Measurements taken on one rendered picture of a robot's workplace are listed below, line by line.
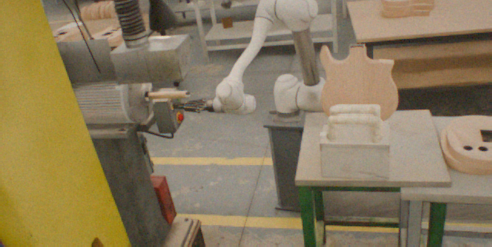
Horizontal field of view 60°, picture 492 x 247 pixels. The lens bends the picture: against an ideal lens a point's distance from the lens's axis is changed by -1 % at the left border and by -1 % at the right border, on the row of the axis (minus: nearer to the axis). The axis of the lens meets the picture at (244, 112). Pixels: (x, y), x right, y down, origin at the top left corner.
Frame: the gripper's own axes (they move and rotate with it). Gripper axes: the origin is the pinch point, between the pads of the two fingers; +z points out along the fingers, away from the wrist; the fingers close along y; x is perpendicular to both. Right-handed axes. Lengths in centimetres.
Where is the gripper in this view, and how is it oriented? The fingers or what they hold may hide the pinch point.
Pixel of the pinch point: (179, 105)
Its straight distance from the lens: 230.5
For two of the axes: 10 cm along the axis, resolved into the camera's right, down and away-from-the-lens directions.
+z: -9.7, 0.2, 2.5
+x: -1.4, -8.7, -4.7
